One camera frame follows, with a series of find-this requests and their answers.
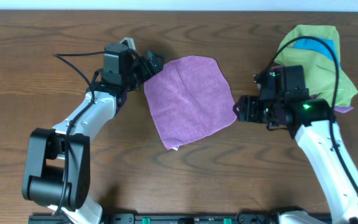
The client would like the purple microfibre cloth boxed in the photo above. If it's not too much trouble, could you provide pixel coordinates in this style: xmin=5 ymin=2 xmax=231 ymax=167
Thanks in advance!
xmin=144 ymin=55 xmax=236 ymax=150

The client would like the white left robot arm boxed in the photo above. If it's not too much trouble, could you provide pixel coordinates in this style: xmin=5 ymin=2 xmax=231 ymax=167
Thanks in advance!
xmin=22 ymin=38 xmax=165 ymax=223

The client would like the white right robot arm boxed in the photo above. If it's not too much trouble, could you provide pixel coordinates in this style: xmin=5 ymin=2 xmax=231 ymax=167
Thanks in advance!
xmin=233 ymin=96 xmax=358 ymax=223

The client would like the green microfibre cloth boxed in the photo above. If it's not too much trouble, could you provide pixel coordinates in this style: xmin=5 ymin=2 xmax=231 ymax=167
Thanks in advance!
xmin=275 ymin=25 xmax=358 ymax=107

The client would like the blue microfibre cloth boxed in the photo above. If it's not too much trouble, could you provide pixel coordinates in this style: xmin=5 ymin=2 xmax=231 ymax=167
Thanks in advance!
xmin=293 ymin=38 xmax=341 ymax=67

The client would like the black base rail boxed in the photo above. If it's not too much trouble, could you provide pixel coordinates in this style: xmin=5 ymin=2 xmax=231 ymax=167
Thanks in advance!
xmin=28 ymin=212 xmax=332 ymax=224

